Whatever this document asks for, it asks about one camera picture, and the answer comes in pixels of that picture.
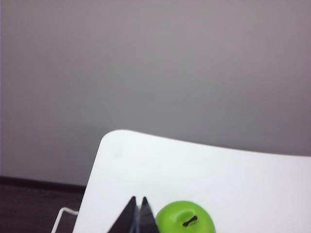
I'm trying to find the dark baseboard strip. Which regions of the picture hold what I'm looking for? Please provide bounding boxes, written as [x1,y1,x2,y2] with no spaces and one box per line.
[0,175,87,192]

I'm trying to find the green apple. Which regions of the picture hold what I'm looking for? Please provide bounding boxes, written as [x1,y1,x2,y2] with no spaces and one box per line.
[155,200,217,233]

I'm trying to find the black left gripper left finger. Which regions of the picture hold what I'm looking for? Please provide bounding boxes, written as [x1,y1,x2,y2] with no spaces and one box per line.
[106,196,137,233]

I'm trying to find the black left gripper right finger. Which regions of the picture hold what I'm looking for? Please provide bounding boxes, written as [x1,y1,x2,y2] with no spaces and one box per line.
[138,196,160,233]

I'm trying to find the white cable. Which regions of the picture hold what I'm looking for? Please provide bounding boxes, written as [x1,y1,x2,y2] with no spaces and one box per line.
[51,207,80,233]

